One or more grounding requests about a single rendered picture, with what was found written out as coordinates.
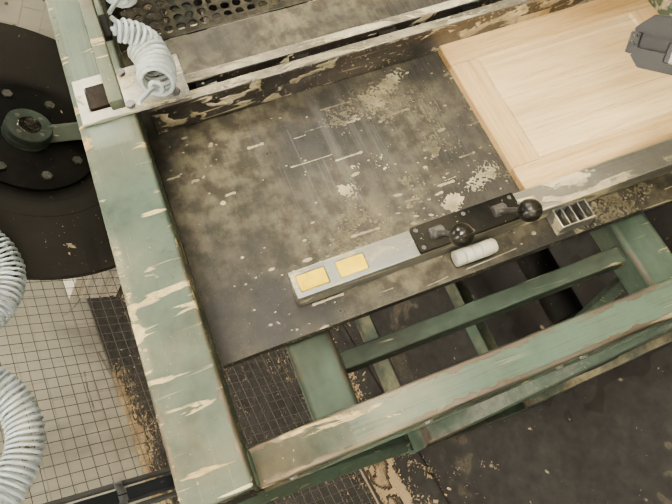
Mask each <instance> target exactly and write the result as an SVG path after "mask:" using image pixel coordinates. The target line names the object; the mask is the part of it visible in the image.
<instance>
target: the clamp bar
mask: <svg viewBox="0 0 672 504"><path fill-rule="evenodd" d="M590 1H594V0H449V1H446V2H442V3H438V4H435V5H431V6H428V7H424V8H421V9H417V10H414V11H410V12H406V13H403V14H399V15H396V16H392V17H389V18H385V19H382V20H378V21H374V22H371V23H367V24H364V25H360V26H357V27H353V28H350V29H346V30H342V31H339V32H335V33H332V34H328V35H325V36H321V37H318V38H314V39H311V40H307V41H303V42H300V43H296V44H293V45H289V46H286V47H282V48H279V49H275V50H271V51H268V52H264V53H261V54H257V55H254V56H250V57H247V58H243V59H239V60H236V61H232V62H229V63H225V64H222V65H218V66H215V67H211V68H207V69H204V70H200V71H197V72H193V73H190V74H186V75H184V74H183V71H182V68H181V66H180V63H179V60H178V57H177V55H176V54H173V55H172V56H173V60H174V63H175V66H176V73H177V76H176V80H177V82H176V88H175V89H174V91H173V93H171V94H169V95H167V96H163V97H157V96H153V95H149V96H148V97H147V98H146V99H145V100H144V101H143V102H142V103H141V104H140V105H137V103H136V101H137V100H138V99H139V98H140V97H141V96H142V95H143V94H144V93H145V91H144V90H143V89H142V88H141V87H140V85H139V84H138V83H137V79H136V73H137V72H136V71H137V70H136V67H135V65H133V66H129V67H126V68H122V69H121V68H119V69H117V70H115V72H116V76H117V79H118V82H119V85H120V88H121V92H122V95H123V98H124V101H125V105H126V107H124V108H120V109H117V110H112V108H111V107H108V108H105V109H101V110H98V111H94V112H91V110H90V107H89V103H88V99H87V96H86V92H85V88H87V87H90V86H94V85H98V84H101V83H103V82H102V78H101V75H100V74H99V75H95V76H92V77H88V78H84V79H81V80H78V81H75V82H72V86H73V90H74V94H75V98H76V101H77V105H78V109H79V112H80V116H81V120H82V123H83V126H84V127H89V126H92V125H96V124H100V123H103V122H107V121H110V120H114V119H117V118H121V117H123V116H127V115H130V114H134V113H137V112H140V111H144V110H147V109H149V112H150V114H151V117H152V119H153V122H154V125H155V127H156V129H157V132H158V134H160V133H164V132H167V131H170V130H174V129H177V128H180V127H184V126H187V125H191V124H194V123H197V122H201V121H204V120H207V119H211V118H214V117H217V116H221V115H224V114H228V113H231V112H234V111H238V110H241V109H244V108H248V107H251V106H255V105H258V104H261V103H265V102H268V101H271V100H275V99H278V98H281V97H285V96H288V95H292V94H295V93H298V92H302V91H305V90H308V89H312V88H315V87H319V86H322V85H325V84H329V83H332V82H335V81H339V80H342V79H346V78H349V77H352V76H356V75H359V74H362V73H366V72H369V71H372V70H376V69H379V68H383V67H386V66H389V65H393V64H396V63H399V62H403V61H406V60H410V59H413V58H416V57H420V56H423V55H426V54H430V53H433V52H436V51H438V49H439V46H441V45H444V44H448V43H451V42H455V41H458V40H461V39H465V38H468V37H471V36H475V35H478V34H482V33H485V32H488V31H492V30H495V29H499V28H502V27H505V26H509V25H512V24H515V23H517V21H518V19H519V17H521V16H524V15H528V14H531V13H535V12H538V11H541V10H545V9H548V8H551V10H550V12H549V13H553V12H556V11H559V10H563V9H566V8H570V7H573V6H576V5H580V4H583V3H587V2H590ZM98 18H99V21H100V24H101V27H102V31H103V34H104V37H105V40H106V42H107V41H111V40H113V36H112V33H113V35H114V36H116V35H117V40H118V42H119V43H122V42H123V43H124V44H126V43H128V44H129V45H131V44H132V43H133V46H134V45H137V44H138V43H139V40H140V36H141V31H143V35H142V39H141V42H140V44H142V43H144V42H145V40H146V36H147V30H148V31H149V36H148V39H147V41H148V40H152V37H153V34H155V37H154V39H158V34H157V32H156V31H155V30H153V29H151V27H149V26H145V24H144V23H139V22H138V21H136V20H135V21H132V20H131V19H127V20H126V19H125V18H124V17H123V18H121V19H120V21H119V20H115V22H114V25H113V26H111V27H109V24H108V21H107V18H106V15H105V14H102V15H98ZM123 23H124V26H123V29H122V25H123ZM129 23H130V25H129ZM128 25H129V26H128ZM135 25H136V26H135ZM117 26H118V30H117ZM111 31H112V33H111ZM136 33H137V34H136ZM135 35H136V39H135V41H134V37H135ZM133 41H134V42H133Z"/></svg>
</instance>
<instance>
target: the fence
mask: <svg viewBox="0 0 672 504"><path fill-rule="evenodd" d="M669 172H672V138H670V139H667V140H665V141H662V142H659V143H656V144H653V145H650V146H648V147H645V148H642V149H639V150H636V151H633V152H630V153H628V154H625V155H622V156H619V157H616V158H613V159H611V160H608V161H605V162H602V163H599V164H596V165H594V166H591V167H588V168H585V169H582V170H579V171H577V172H574V173H571V174H568V175H565V176H562V177H559V178H557V179H554V180H551V181H548V182H545V183H542V184H540V185H537V186H534V187H531V188H528V189H525V190H523V191H520V192H517V193H514V194H513V195H514V197H515V199H516V200H517V202H518V204H520V203H521V202H522V201H523V200H525V199H528V198H533V199H536V200H538V201H539V202H540V203H541V205H542V207H543V213H542V215H541V217H540V218H539V219H538V220H540V219H542V218H545V217H547V216H548V214H549V213H550V212H551V211H552V210H554V209H557V208H559V207H562V206H565V205H568V204H571V203H573V202H576V201H579V200H582V199H584V198H585V199H586V201H587V202H589V201H592V200H595V199H597V198H600V197H603V196H606V195H608V194H611V193H614V192H617V191H619V190H622V189H625V188H628V187H630V186H633V185H636V184H639V183H641V182H644V181H647V180H650V179H652V178H655V177H658V176H661V175H663V174H666V173H669ZM529 223H531V222H525V221H523V220H522V219H518V220H515V221H513V222H510V223H507V224H504V225H502V226H499V227H496V228H493V229H490V230H488V231H485V232H482V233H479V234H477V235H474V239H473V241H472V243H471V244H474V243H477V242H479V241H482V240H485V239H487V238H490V237H493V236H496V235H498V234H501V233H504V232H507V231H509V230H512V229H515V228H518V227H520V226H523V225H526V224H529ZM471 244H470V245H471ZM460 248H463V247H457V246H455V245H454V244H453V243H452V244H449V245H446V246H443V247H441V248H438V249H435V250H432V251H430V252H427V253H424V254H420V253H419V250H418V248H417V246H416V244H415V242H414V240H413V238H412V236H411V234H410V232H409V231H406V232H403V233H400V234H398V235H395V236H392V237H389V238H386V239H383V240H381V241H378V242H375V243H372V244H369V245H366V246H364V247H361V248H358V249H355V250H352V251H349V252H347V253H344V254H341V255H338V256H335V257H332V258H329V259H327V260H324V261H321V262H318V263H315V264H312V265H310V266H307V267H304V268H301V269H298V270H295V271H293V272H290V273H288V278H289V283H290V286H291V289H292V291H293V294H294V296H295V299H296V301H297V304H298V306H299V307H301V306H303V305H306V304H309V303H312V302H314V301H317V300H320V299H323V298H325V297H328V296H331V295H334V294H336V293H339V292H342V291H345V290H347V289H350V288H353V287H356V286H358V285H361V284H364V283H367V282H369V281H372V280H375V279H378V278H380V277H383V276H386V275H389V274H391V273H394V272H397V271H400V270H402V269H405V268H408V267H411V266H413V265H416V264H419V263H422V262H424V261H427V260H430V259H433V258H435V257H438V256H441V255H444V254H446V253H449V252H452V251H454V250H457V249H460ZM360 253H362V254H363V256H364V258H365V260H366V263H367V265H368V267H369V268H368V269H365V270H363V271H360V272H357V273H354V274H351V275H349V276H346V277H343V278H341V277H340V274H339V272H338V270H337V267H336V265H335V262H338V261H341V260H343V259H346V258H349V257H352V256H355V255H358V254H360ZM321 267H324V269H325V271H326V274H327V276H328V278H329V281H330V282H329V283H326V284H324V285H321V286H318V287H315V288H313V289H310V290H307V291H304V292H301V290H300V288H299V285H298V283H297V280H296V276H298V275H301V274H304V273H307V272H310V271H312V270H315V269H318V268H321Z"/></svg>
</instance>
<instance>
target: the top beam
mask: <svg viewBox="0 0 672 504"><path fill-rule="evenodd" d="M45 2H46V6H47V10H48V13H49V17H50V21H51V25H52V28H53V32H54V36H55V40H56V43H57V47H58V51H59V55H60V58H61V62H62V66H63V70H64V73H65V77H66V81H67V85H68V88H69V92H70V96H71V100H72V103H73V107H74V111H75V115H76V118H77V122H78V126H79V130H80V133H81V137H82V141H83V144H84V148H85V152H86V156H87V159H88V163H89V167H90V171H91V174H92V178H93V182H94V186H95V189H96V193H97V197H98V201H99V204H100V208H101V212H102V216H103V219H104V223H105V227H106V231H107V234H108V238H109V242H110V246H111V249H112V253H113V257H114V261H115V264H116V268H117V272H118V276H119V279H120V283H121V287H122V290H123V294H124V298H125V302H126V305H127V309H128V313H129V317H130V320H131V324H132V328H133V332H134V335H135V339H136V343H137V347H138V350H139V354H140V358H141V362H142V365H143V369H144V373H145V377H146V380H147V384H148V388H149V392H150V395H151V399H152V403H153V407H154V410H155V414H156V418H157V422H158V425H159V429H160V433H161V437H162V440H163V444H164V448H165V451H166V455H167V459H168V463H169V466H170V470H171V474H172V478H173V481H174V485H175V489H176V493H177V496H178V500H179V504H237V503H240V502H242V501H244V500H247V499H249V498H252V497H254V496H256V495H258V494H259V491H260V488H259V487H258V486H257V484H256V481H255V478H254V475H253V472H252V468H251V465H250V462H249V459H248V456H247V453H246V451H247V450H246V447H245V446H247V445H246V442H245V439H244V436H243V432H242V429H241V426H240V423H239V420H238V417H237V414H236V411H235V408H234V404H233V401H232V398H231V395H230V392H229V389H228V386H227V383H226V379H225V376H224V373H223V370H222V367H221V364H220V361H219V358H218V355H217V351H216V348H215V345H214V342H213V339H212V336H211V333H210V330H209V326H208V323H207V320H206V317H205V314H204V311H203V308H202V305H201V302H200V298H199V295H198V292H197V289H196V286H195V283H194V280H193V277H192V273H191V270H190V267H189V264H188V261H187V258H186V255H185V252H184V249H183V245H182V242H181V239H180V236H179V233H178V230H177V227H176V224H175V220H174V217H173V214H172V211H171V208H170V205H169V202H168V199H167V196H166V192H165V189H164V186H163V183H162V180H161V177H160V174H159V171H158V167H157V164H156V161H155V158H154V155H153V152H152V149H151V146H150V143H149V139H148V136H147V133H146V130H145V127H144V124H143V121H142V118H141V115H140V112H137V113H134V114H130V115H127V116H123V117H121V118H117V119H114V120H110V121H107V122H103V123H100V124H96V125H92V126H89V127H84V126H83V123H82V120H81V116H80V112H79V109H78V105H77V101H76V98H75V94H74V90H73V86H72V82H75V81H78V80H81V79H84V78H88V77H92V76H95V75H99V74H100V72H99V68H98V65H97V62H96V58H95V55H94V51H93V48H92V45H91V41H90V38H89V35H88V31H87V28H86V25H85V21H84V18H83V14H82V11H81V8H80V4H79V1H78V0H45ZM111 33H112V31H111ZM112 36H113V40H111V41H107V42H106V43H107V47H108V50H109V53H110V56H111V59H112V63H113V66H114V69H115V70H117V69H119V68H121V69H122V68H125V65H124V62H123V58H122V55H121V52H120V49H119V46H118V43H117V40H116V37H115V36H114V35H113V33H112Z"/></svg>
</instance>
